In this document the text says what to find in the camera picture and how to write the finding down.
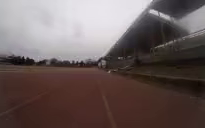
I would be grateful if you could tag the red running track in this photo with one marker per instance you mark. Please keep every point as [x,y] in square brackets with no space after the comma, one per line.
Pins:
[70,100]

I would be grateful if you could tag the roofed grandstand building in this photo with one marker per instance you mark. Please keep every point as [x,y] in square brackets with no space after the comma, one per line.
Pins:
[163,43]

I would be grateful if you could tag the row of trees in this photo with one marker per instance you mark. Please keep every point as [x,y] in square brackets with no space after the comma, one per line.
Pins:
[26,61]

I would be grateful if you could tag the grey concrete strip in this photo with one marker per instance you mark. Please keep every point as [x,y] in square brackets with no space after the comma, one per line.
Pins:
[176,85]

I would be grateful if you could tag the grass field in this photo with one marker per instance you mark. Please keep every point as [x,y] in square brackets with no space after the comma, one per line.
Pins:
[10,67]

